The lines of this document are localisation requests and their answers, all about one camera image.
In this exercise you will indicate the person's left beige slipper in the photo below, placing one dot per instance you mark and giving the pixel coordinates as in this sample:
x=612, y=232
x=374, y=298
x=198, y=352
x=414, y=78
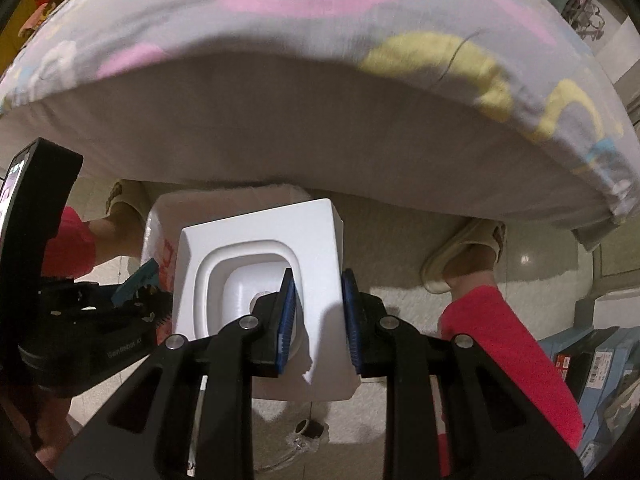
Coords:
x=117, y=197

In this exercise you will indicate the person's beige slipper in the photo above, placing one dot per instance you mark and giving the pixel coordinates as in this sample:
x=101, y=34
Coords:
x=440, y=265
x=117, y=197

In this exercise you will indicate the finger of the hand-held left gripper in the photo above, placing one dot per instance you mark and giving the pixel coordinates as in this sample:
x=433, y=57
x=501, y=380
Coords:
x=142, y=277
x=155, y=310

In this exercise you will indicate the red cloth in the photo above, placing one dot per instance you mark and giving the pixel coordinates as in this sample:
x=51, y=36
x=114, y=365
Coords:
x=35, y=17

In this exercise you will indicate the person's leg red pants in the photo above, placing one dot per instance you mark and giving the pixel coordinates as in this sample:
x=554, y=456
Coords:
x=70, y=245
x=490, y=340

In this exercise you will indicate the person's left leg red pants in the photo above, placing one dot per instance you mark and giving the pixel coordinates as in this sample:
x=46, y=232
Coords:
x=70, y=245

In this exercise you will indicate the clear plastic bottle black cap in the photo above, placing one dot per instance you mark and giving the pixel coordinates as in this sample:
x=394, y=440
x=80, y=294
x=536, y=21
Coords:
x=312, y=428

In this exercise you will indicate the blue shoe box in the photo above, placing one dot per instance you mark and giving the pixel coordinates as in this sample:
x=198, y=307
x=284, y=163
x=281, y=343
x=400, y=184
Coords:
x=565, y=355
x=617, y=360

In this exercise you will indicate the person's right beige slipper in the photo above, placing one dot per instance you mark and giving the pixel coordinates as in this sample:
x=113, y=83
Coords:
x=440, y=265

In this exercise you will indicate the person's right leg red pants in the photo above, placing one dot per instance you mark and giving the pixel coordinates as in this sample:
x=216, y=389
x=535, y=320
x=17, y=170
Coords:
x=490, y=340

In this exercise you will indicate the clothes rack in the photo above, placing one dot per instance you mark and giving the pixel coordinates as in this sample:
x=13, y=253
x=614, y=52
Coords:
x=585, y=10

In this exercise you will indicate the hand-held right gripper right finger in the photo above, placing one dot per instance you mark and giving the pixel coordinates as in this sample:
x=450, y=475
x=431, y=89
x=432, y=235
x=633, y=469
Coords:
x=351, y=327

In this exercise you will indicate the person's left forearm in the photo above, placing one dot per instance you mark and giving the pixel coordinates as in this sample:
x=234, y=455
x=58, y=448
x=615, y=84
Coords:
x=50, y=435

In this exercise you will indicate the bed with circle print sheet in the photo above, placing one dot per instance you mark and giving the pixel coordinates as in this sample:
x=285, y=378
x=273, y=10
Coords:
x=300, y=110

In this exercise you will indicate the white square trash bin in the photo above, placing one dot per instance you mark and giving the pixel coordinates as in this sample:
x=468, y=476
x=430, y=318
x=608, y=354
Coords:
x=320, y=240

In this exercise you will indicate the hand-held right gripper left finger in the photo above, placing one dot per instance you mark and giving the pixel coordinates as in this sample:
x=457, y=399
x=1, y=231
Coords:
x=286, y=327

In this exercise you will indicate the white plastic bag red print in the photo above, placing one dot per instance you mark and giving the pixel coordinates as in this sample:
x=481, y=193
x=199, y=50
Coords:
x=160, y=230

